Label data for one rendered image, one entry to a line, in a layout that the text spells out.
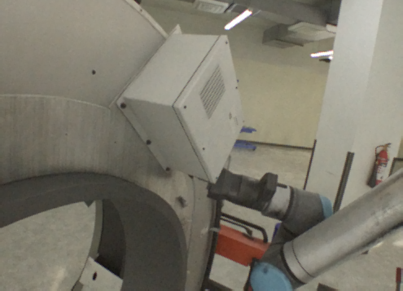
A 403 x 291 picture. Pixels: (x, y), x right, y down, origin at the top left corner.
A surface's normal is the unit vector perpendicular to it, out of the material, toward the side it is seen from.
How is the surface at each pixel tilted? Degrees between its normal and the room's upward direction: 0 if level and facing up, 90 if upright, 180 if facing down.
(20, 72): 90
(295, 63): 90
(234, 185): 46
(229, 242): 90
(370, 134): 90
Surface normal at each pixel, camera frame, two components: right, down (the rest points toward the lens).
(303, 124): 0.18, 0.21
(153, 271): -0.49, 0.15
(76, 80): 0.87, 0.22
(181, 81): -0.26, -0.59
